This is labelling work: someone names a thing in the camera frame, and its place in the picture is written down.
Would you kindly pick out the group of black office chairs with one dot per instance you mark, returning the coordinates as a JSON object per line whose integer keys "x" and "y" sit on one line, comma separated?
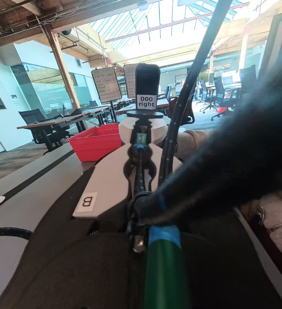
{"x": 222, "y": 94}

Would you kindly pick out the black dome ceiling camera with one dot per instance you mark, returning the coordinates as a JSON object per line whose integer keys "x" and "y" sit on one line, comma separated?
{"x": 66, "y": 31}

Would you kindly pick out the wooden top office desk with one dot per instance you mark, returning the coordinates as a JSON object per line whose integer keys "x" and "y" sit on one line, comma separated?
{"x": 129, "y": 108}
{"x": 59, "y": 120}

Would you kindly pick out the person's beige sweater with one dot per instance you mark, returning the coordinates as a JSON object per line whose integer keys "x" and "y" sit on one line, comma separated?
{"x": 279, "y": 217}

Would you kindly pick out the black framed sign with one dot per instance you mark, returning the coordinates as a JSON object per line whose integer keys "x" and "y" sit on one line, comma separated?
{"x": 276, "y": 36}

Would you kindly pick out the wooden support post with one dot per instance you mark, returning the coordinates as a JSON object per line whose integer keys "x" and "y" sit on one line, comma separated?
{"x": 63, "y": 72}

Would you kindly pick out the red plastic bin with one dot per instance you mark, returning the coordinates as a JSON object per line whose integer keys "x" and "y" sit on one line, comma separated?
{"x": 92, "y": 147}

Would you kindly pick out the black mesh desk chair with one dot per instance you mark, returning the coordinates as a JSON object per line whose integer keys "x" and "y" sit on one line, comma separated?
{"x": 32, "y": 117}

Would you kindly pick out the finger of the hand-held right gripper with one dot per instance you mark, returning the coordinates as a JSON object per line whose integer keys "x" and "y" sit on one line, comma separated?
{"x": 125, "y": 132}
{"x": 159, "y": 131}

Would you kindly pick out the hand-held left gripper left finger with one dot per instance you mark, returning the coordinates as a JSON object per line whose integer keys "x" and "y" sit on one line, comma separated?
{"x": 102, "y": 183}

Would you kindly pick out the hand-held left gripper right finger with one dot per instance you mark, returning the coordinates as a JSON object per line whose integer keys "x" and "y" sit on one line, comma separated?
{"x": 156, "y": 159}

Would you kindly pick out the dark brown chair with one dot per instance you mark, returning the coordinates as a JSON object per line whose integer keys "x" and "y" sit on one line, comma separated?
{"x": 173, "y": 101}

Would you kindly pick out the whiteboard on stand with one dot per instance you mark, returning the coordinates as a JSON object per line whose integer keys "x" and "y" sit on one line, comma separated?
{"x": 129, "y": 82}
{"x": 106, "y": 84}

